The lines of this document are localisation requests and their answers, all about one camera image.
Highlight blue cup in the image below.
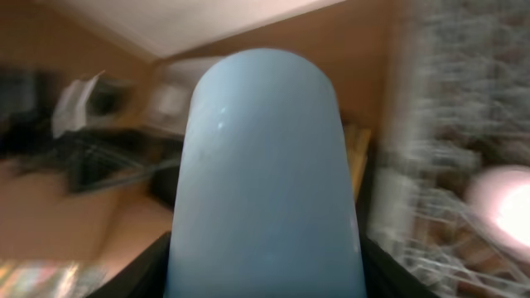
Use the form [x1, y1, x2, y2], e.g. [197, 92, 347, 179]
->
[166, 49, 366, 297]

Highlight wooden chopstick left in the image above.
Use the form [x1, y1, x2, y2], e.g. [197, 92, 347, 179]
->
[344, 124, 366, 201]

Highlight pink cup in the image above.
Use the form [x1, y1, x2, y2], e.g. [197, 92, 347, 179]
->
[465, 165, 529, 262]

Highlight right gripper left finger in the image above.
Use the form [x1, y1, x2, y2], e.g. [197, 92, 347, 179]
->
[86, 232, 171, 298]

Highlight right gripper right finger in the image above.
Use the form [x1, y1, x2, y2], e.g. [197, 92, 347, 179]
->
[359, 235, 439, 298]

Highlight grey dishwasher rack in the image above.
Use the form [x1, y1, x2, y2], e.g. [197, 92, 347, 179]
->
[367, 0, 529, 297]

